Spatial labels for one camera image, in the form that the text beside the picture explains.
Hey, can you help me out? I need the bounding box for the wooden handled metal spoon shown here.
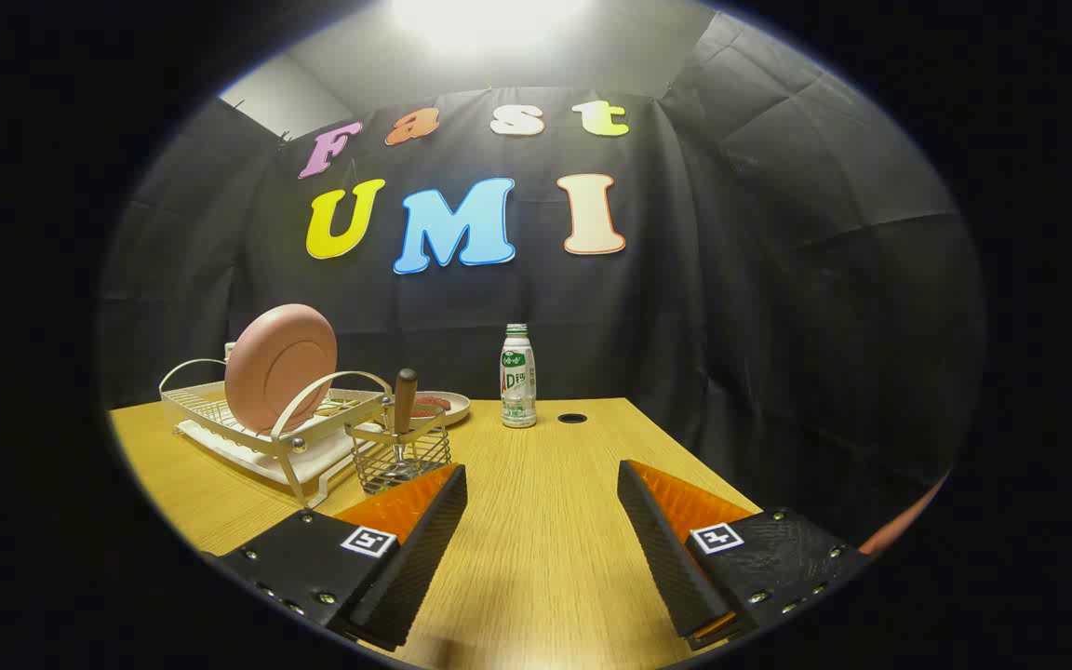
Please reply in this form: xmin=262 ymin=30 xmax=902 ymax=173
xmin=392 ymin=368 xmax=420 ymax=471

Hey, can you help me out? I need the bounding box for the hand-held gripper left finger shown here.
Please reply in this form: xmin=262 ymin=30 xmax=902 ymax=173
xmin=216 ymin=462 xmax=469 ymax=653

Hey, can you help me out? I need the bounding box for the white drip tray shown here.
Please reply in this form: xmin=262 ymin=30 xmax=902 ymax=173
xmin=177 ymin=418 xmax=356 ymax=486

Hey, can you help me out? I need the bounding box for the black backdrop cloth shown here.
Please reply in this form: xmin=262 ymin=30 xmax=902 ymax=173
xmin=97 ymin=9 xmax=985 ymax=559

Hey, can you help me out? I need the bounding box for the pink plate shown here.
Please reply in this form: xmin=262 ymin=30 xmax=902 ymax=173
xmin=224 ymin=304 xmax=339 ymax=436

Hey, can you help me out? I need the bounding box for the metal wire basket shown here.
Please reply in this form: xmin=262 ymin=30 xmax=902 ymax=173
xmin=345 ymin=407 xmax=453 ymax=495

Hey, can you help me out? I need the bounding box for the white wire dish rack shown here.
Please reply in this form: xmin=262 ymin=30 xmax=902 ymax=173
xmin=159 ymin=358 xmax=395 ymax=508

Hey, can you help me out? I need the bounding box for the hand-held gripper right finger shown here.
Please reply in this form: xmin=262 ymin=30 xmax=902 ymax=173
xmin=617 ymin=460 xmax=873 ymax=652

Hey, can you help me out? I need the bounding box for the white green label bottle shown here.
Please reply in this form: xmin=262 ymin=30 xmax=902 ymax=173
xmin=500 ymin=323 xmax=538 ymax=429

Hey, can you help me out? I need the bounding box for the beige round plate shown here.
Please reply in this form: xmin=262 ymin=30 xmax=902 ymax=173
xmin=410 ymin=391 xmax=472 ymax=427

